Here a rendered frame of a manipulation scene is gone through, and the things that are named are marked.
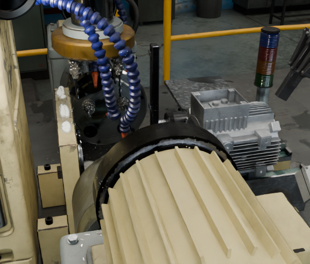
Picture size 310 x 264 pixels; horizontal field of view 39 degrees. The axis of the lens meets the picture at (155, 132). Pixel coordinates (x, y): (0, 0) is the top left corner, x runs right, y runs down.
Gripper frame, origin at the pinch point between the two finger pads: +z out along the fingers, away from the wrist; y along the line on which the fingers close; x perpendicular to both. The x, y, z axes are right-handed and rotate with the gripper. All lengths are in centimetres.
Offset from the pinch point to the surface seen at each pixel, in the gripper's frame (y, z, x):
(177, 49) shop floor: -370, 66, 119
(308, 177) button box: 20.1, 12.6, 3.1
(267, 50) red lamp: -34.4, -2.5, 11.0
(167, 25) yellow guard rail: -237, 31, 49
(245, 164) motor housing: 2.5, 21.9, 1.0
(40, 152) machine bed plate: -47, 65, -36
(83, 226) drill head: 30, 34, -40
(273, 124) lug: -0.3, 10.4, 3.1
